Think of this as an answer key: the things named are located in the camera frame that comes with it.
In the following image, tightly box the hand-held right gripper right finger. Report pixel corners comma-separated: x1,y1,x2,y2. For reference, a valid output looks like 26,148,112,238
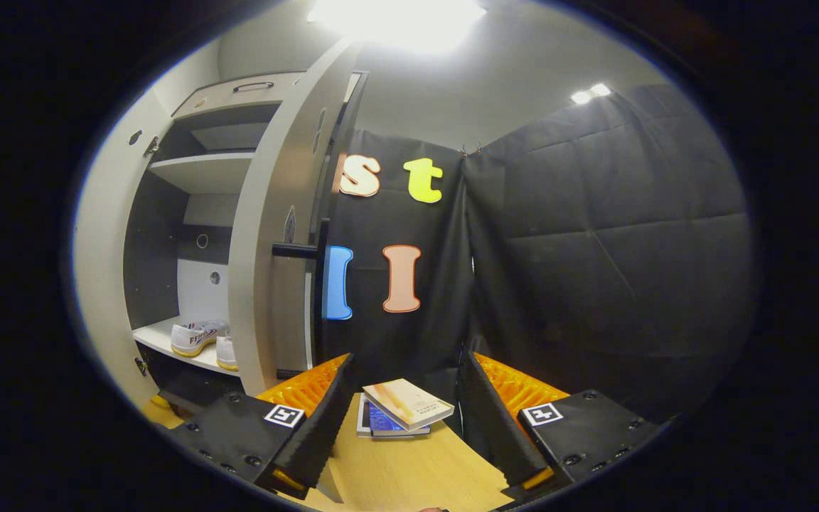
458,348,668,502

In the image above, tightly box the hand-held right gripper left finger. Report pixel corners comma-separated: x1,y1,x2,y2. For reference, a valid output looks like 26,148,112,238
168,353,355,500

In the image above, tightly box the white striped canvas shoe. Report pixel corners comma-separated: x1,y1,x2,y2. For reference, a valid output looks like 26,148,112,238
215,334,240,372
171,320,230,358

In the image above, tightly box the grey shoe cabinet door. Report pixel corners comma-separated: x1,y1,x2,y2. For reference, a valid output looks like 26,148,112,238
74,89,176,410
228,39,369,396

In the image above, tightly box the grey shoe cabinet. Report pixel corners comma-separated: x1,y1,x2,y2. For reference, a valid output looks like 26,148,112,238
124,71,311,417

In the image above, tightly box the grey cabinet drawer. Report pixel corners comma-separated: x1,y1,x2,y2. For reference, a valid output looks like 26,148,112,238
171,71,307,119

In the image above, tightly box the blue cover book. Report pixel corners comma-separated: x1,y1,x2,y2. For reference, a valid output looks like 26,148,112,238
357,395,432,439

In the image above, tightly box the beige paperback book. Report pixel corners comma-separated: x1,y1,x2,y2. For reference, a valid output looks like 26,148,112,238
363,378,455,432

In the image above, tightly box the black backdrop cloth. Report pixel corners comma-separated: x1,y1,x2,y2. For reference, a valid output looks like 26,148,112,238
463,85,760,427
314,128,474,399

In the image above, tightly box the small ceiling light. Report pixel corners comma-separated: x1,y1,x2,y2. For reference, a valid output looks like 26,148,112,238
571,83,612,105

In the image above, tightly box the large ceiling light panel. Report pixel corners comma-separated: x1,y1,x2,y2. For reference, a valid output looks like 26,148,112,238
308,0,487,52

